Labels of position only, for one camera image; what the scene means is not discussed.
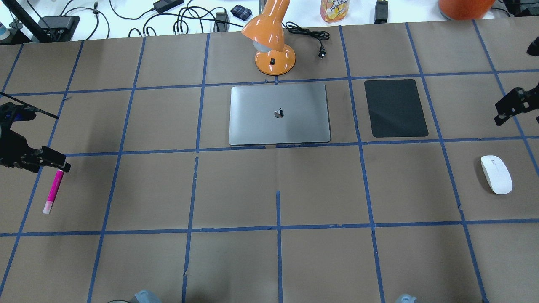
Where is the lamp power cable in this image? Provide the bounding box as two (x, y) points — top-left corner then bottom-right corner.
(284, 22), (330, 59)

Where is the orange desk lamp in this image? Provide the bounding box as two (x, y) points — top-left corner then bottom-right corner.
(241, 0), (296, 76)

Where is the dark blue small pouch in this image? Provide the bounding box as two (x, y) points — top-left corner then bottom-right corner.
(230, 5), (253, 21)

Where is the black power adapter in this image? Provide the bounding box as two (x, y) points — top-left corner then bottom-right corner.
(374, 0), (389, 24)

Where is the silver closed laptop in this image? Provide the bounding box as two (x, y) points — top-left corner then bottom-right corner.
(228, 82), (331, 146)

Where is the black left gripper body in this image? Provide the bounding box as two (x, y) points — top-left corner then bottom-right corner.
(0, 102), (71, 174)

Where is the pink marker pen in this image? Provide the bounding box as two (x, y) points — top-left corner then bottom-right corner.
(42, 170), (65, 215)

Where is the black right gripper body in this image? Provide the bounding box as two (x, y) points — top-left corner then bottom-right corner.
(494, 86), (539, 126)

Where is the black mousepad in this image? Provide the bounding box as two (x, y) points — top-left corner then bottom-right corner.
(364, 79), (429, 138)

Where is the yellow drink bottle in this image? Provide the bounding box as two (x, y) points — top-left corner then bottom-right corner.
(320, 0), (350, 23)

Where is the white computer mouse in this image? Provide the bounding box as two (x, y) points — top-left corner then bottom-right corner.
(480, 155), (513, 194)

